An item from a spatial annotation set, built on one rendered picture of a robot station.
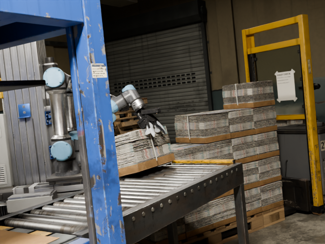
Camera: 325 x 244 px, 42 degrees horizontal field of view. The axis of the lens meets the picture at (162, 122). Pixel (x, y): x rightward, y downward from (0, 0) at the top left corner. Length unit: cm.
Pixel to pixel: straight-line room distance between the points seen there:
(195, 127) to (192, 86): 740
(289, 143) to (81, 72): 344
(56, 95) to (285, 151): 270
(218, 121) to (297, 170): 126
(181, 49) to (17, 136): 846
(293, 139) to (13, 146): 271
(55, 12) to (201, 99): 967
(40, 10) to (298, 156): 362
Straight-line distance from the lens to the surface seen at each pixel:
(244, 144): 373
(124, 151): 239
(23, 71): 289
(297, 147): 443
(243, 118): 373
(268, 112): 395
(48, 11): 116
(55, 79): 250
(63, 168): 266
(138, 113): 252
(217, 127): 350
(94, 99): 122
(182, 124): 360
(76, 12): 123
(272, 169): 399
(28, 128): 288
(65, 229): 162
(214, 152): 350
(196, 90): 1082
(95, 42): 125
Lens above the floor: 122
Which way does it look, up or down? 3 degrees down
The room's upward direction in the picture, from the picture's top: 6 degrees counter-clockwise
